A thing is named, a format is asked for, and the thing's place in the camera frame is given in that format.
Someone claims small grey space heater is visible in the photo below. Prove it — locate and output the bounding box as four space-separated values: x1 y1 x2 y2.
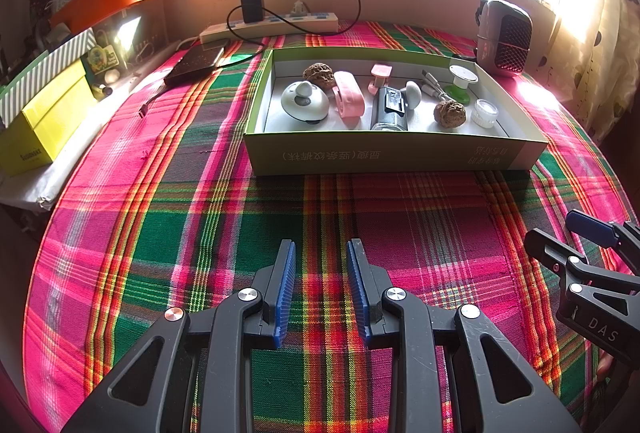
474 0 533 78

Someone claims beige power strip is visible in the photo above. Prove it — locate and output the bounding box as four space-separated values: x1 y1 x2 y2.
199 10 341 44

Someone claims green cardboard box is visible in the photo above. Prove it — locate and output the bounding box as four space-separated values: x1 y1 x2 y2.
243 47 549 176

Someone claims pink hook holder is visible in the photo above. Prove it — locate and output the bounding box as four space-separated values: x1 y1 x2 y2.
370 64 393 96

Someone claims green white spool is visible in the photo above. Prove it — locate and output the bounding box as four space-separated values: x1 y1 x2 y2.
445 65 481 104

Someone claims brown walnut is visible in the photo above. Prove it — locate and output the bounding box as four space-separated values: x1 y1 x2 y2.
302 63 335 90
434 99 467 128

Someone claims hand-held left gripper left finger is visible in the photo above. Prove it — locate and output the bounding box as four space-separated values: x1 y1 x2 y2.
60 239 297 433

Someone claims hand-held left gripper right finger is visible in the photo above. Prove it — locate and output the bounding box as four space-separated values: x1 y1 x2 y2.
346 238 583 433

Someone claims pink oblong clip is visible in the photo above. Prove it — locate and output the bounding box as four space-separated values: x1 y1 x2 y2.
332 71 368 120

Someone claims white mushroom knob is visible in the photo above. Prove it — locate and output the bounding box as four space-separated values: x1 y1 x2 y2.
402 81 423 114

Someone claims black cable connector end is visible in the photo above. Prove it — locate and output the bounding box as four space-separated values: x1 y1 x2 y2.
137 85 173 118

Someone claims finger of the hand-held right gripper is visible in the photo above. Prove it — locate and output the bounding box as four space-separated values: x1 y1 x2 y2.
524 227 640 296
566 209 640 271

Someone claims cream dotted curtain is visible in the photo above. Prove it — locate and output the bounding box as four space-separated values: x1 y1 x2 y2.
570 0 640 148

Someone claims yellow box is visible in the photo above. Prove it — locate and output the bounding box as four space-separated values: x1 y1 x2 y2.
0 58 92 176

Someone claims black charger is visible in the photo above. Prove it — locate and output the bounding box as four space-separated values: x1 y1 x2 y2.
240 0 265 24

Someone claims black smartphone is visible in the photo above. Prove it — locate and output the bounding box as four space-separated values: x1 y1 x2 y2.
165 44 227 86

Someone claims green striped box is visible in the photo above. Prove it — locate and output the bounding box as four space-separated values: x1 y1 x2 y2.
0 29 98 124

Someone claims small green picture frame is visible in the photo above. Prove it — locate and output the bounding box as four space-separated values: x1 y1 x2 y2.
82 44 121 74

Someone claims clear jar with white lid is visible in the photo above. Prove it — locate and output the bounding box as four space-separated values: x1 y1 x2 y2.
470 99 500 128

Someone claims grey white round gadget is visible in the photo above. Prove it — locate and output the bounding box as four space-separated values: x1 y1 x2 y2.
281 81 331 124

